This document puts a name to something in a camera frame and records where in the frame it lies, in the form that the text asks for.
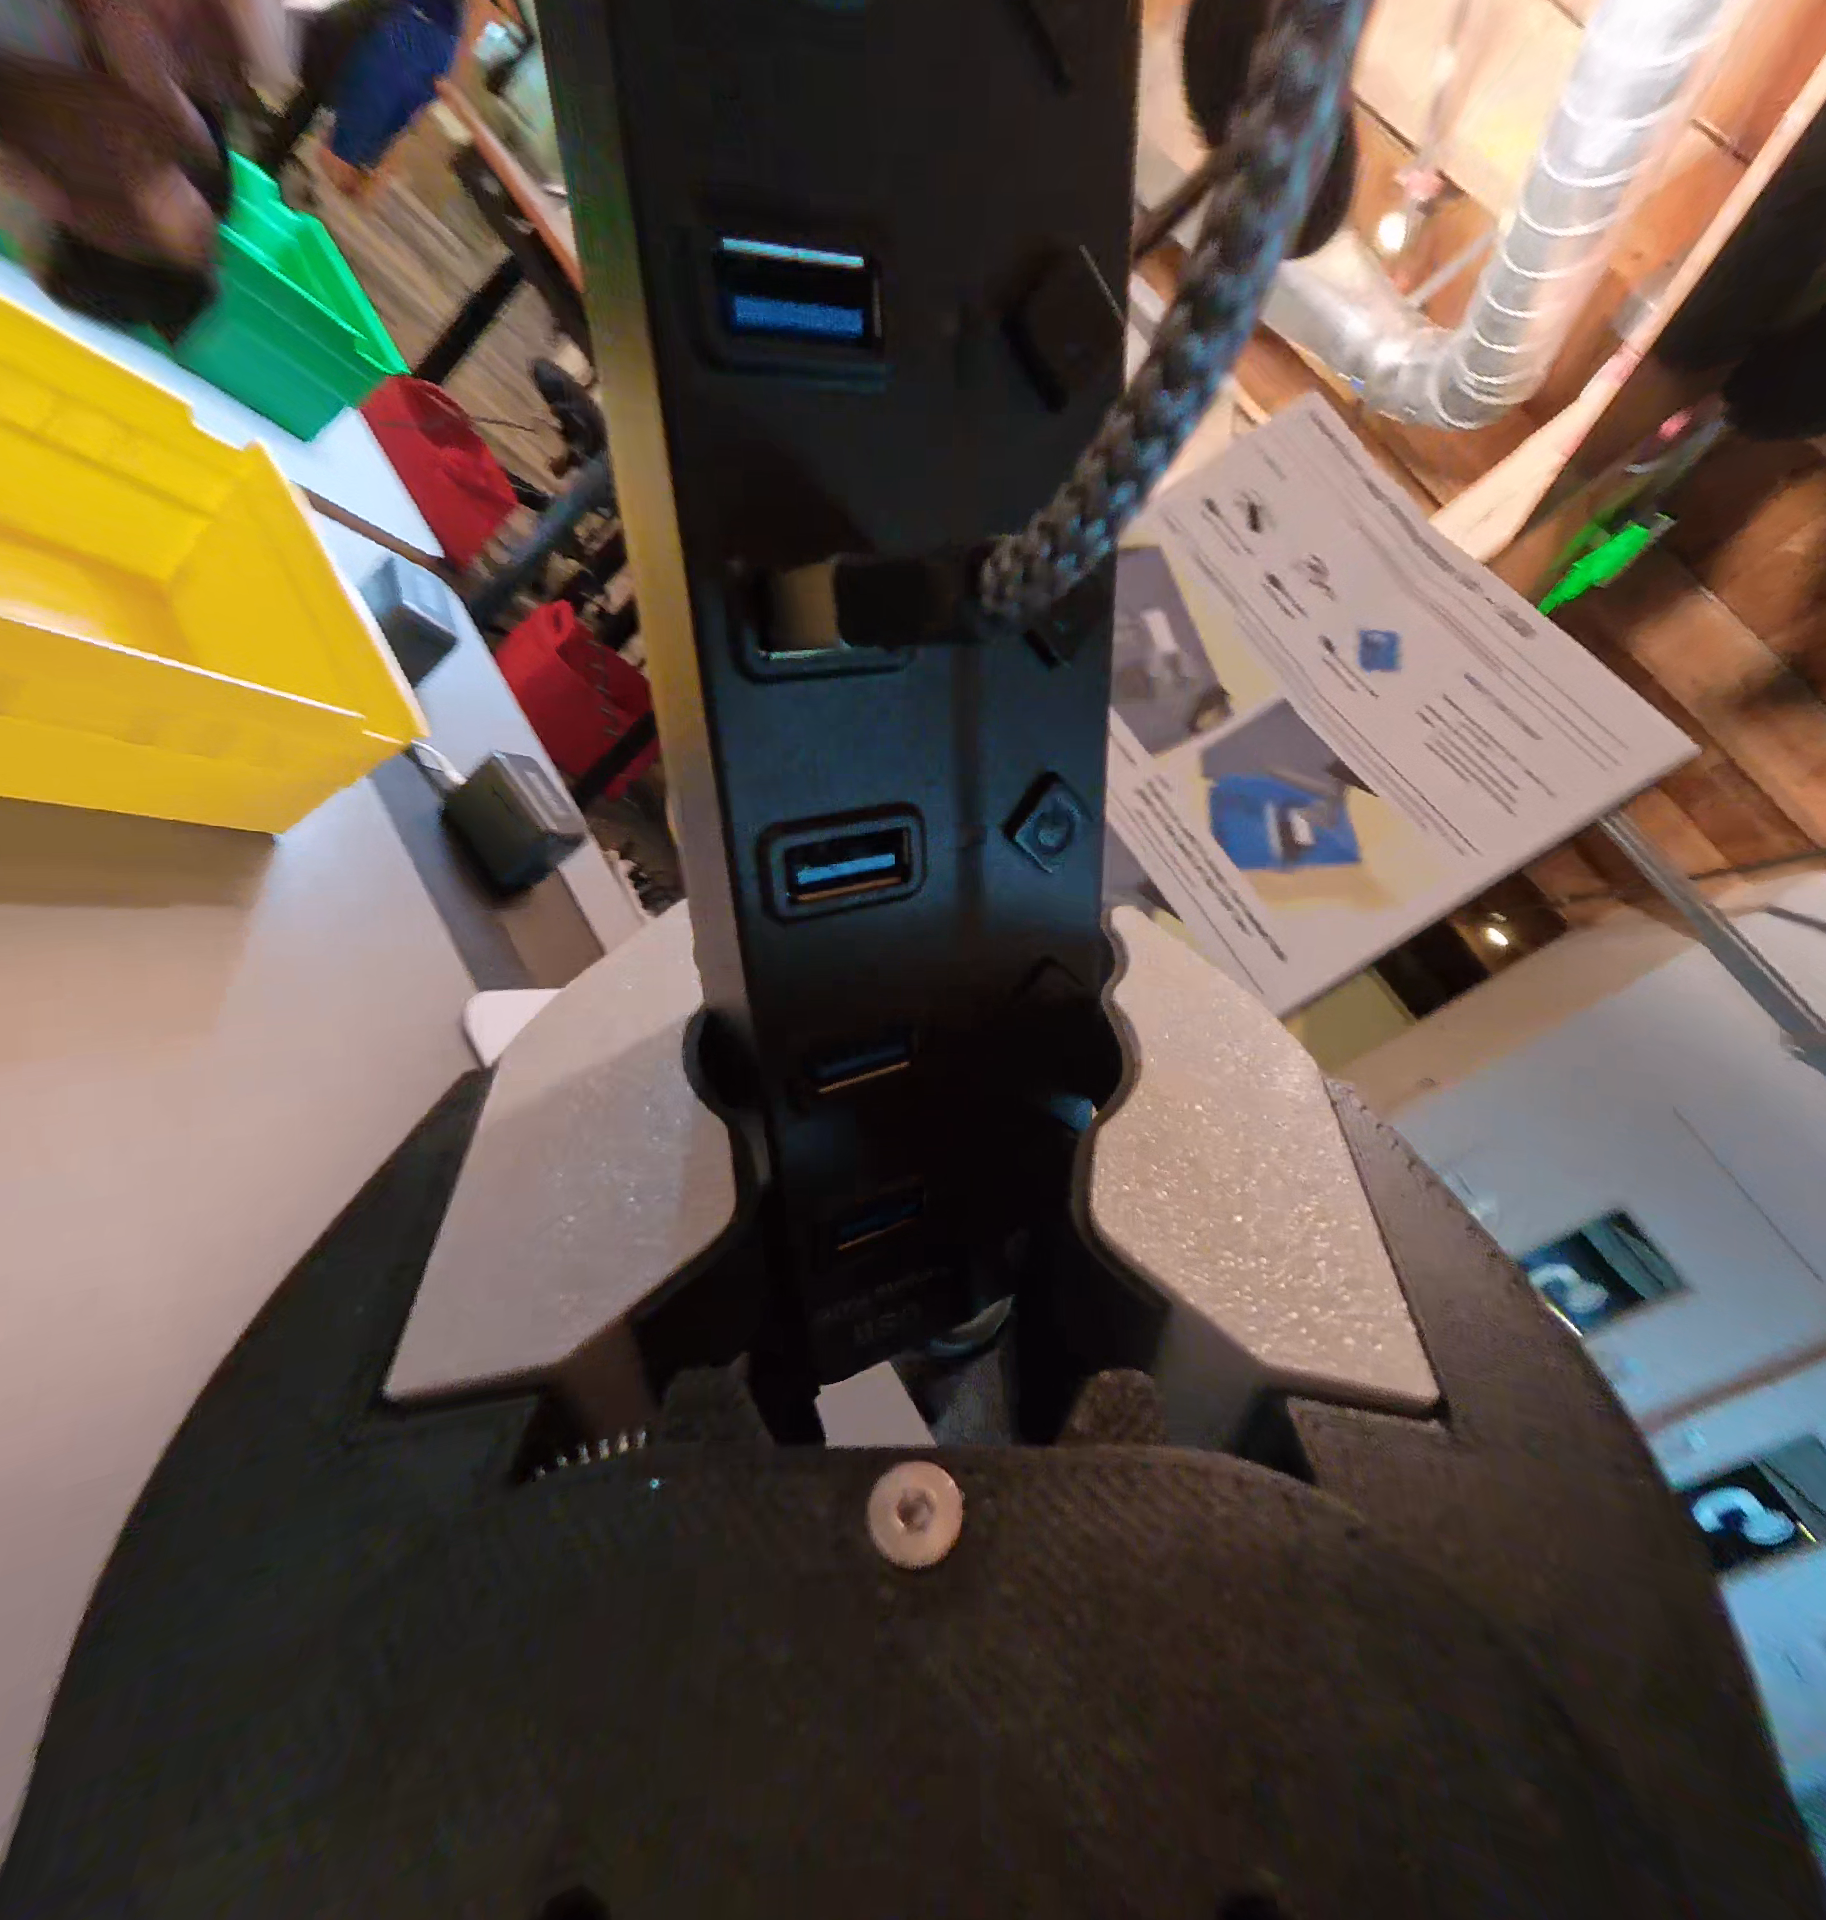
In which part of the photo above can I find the printed instruction board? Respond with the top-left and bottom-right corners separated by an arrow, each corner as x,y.
1104,395 -> 1709,1019

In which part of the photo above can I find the white board stand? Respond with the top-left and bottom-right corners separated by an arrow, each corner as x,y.
457,985 -> 567,1071

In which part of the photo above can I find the yellow plastic bin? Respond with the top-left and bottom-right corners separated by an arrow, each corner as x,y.
0,266 -> 431,838

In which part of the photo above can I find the red plastic bin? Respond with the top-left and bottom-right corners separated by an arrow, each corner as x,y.
495,598 -> 663,792
363,374 -> 521,556

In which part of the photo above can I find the black power adapter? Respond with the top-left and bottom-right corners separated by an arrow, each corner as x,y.
358,550 -> 463,692
432,750 -> 588,902

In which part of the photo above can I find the dark braided usb cable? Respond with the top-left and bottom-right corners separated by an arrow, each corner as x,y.
761,0 -> 1375,662

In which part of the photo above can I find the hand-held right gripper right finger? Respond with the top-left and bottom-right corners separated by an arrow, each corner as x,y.
1085,902 -> 1443,1417

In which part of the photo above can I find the long black usb hub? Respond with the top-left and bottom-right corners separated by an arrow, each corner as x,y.
534,0 -> 1140,1390

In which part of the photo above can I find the silver ventilation duct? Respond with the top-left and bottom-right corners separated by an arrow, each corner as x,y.
1273,0 -> 1732,435

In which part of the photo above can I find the metal pole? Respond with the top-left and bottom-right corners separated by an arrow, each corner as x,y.
1595,813 -> 1826,1117

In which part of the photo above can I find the green plastic bin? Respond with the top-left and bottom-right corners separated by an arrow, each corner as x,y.
174,147 -> 413,441

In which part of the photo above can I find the green tag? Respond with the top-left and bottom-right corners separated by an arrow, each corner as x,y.
1537,508 -> 1675,618

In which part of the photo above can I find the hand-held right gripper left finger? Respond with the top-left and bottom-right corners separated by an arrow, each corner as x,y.
378,902 -> 779,1405

